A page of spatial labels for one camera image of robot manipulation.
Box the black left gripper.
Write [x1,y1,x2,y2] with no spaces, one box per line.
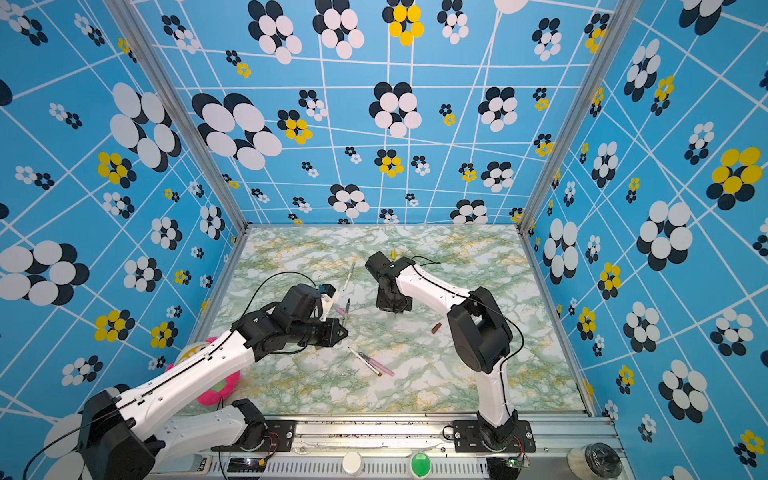
[291,316,352,346]

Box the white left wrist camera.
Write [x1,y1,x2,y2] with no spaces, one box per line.
[318,284,339,322]

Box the white round button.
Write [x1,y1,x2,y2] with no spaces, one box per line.
[342,451,364,476]

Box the white marker pen yellow end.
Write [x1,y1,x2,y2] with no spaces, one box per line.
[342,262,356,291]

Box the plush toy with glasses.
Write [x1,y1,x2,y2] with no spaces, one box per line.
[165,337,242,407]

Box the aluminium corner post right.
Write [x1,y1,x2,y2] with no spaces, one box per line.
[520,0,642,234]

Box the aluminium corner post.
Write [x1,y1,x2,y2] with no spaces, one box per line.
[104,1,248,235]
[520,0,642,234]

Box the green push button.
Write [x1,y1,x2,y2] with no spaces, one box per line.
[408,452,432,480]

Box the dark green pen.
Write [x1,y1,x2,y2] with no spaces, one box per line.
[343,299,351,323]

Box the tape roll spool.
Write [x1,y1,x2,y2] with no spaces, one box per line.
[567,442,623,480]

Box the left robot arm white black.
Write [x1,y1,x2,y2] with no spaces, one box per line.
[75,284,348,479]

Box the aluminium corner post left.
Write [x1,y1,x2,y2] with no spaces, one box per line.
[104,1,248,235]

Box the pink pen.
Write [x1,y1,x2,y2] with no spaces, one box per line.
[360,353,395,377]

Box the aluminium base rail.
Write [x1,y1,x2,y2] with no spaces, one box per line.
[150,411,634,479]

